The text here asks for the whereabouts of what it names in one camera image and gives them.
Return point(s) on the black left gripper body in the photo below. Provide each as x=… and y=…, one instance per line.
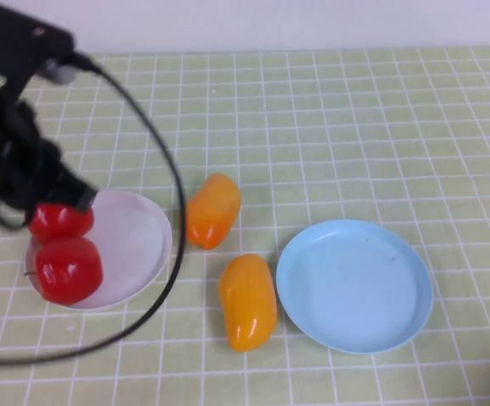
x=29, y=169

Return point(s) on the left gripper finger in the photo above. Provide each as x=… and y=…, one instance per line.
x=86, y=199

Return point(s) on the red apple with yellow top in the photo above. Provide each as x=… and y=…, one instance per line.
x=58, y=222

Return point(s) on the red apple with long stem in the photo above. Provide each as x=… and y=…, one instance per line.
x=69, y=270

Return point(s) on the orange mango with red blush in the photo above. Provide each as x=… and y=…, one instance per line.
x=213, y=211

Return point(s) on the yellow orange mango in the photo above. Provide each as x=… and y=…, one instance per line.
x=246, y=304

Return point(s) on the white round plate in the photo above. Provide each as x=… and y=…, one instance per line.
x=134, y=254

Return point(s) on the light blue round plate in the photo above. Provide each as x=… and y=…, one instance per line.
x=354, y=287

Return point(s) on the green checkered tablecloth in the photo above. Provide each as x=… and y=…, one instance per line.
x=354, y=127

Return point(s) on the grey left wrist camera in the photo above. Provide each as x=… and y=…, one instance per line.
x=60, y=71

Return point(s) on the black left camera bracket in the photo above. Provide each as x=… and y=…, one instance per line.
x=16, y=38

